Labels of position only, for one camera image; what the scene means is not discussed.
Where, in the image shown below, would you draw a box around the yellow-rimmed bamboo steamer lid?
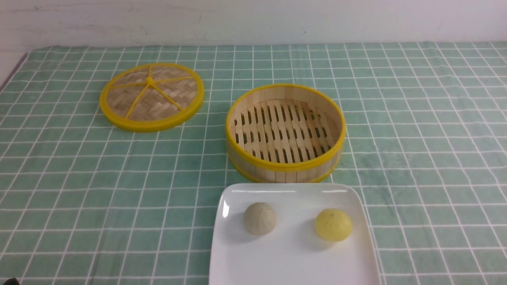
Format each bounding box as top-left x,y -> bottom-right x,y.
99,63 -> 205,132

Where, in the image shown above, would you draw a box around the green checkered tablecloth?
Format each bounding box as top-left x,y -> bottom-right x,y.
0,42 -> 507,285

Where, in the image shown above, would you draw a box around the beige steamed bun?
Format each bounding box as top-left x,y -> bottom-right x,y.
243,202 -> 277,236

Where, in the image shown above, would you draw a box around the yellow-rimmed bamboo steamer basket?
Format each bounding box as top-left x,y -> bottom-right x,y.
225,84 -> 347,183

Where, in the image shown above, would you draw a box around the yellow steamed bun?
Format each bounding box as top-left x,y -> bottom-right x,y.
314,209 -> 353,242

